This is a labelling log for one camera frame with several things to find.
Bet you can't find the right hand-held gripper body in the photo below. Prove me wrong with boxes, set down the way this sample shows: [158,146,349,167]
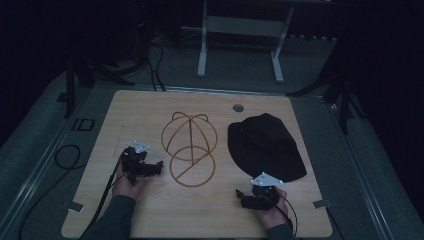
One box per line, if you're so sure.
[245,171,285,212]

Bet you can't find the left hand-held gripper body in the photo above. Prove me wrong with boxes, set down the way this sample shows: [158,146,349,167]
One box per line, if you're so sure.
[120,139,157,187]

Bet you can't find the gold wire hat stand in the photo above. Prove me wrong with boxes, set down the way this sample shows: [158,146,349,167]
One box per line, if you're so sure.
[160,111,219,189]

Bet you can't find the black bucket hat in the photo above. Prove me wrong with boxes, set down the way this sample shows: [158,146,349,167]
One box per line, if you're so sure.
[227,112,308,184]

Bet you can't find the person's right hand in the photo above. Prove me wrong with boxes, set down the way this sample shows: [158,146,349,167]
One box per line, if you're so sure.
[254,187,290,231]

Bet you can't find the person's left hand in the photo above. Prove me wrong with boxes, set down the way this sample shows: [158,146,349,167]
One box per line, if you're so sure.
[111,162,149,202]

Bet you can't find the grey tape piece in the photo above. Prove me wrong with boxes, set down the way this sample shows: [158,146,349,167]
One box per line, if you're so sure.
[312,198,333,210]

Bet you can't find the black tripod stand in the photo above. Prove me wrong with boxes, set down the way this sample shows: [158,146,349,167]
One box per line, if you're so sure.
[63,58,136,120]
[285,65,367,136]

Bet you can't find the right hand-held gripper cable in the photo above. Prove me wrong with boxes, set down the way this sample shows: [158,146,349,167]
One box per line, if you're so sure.
[261,193,299,238]

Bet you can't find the hand-held gripper cable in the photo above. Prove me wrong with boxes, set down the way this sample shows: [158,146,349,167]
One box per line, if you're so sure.
[261,193,299,238]
[77,149,130,240]

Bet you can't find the left hand-held gripper cable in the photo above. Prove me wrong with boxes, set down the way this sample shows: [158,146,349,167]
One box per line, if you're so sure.
[77,149,130,240]

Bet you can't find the black looped floor cable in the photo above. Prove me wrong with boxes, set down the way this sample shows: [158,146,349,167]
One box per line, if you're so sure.
[17,143,84,240]

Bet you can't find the black hanging cables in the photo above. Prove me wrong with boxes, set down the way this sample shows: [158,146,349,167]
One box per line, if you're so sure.
[145,39,167,93]

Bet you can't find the white desk frame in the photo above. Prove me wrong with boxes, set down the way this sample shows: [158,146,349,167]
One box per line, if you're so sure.
[196,0,296,85]

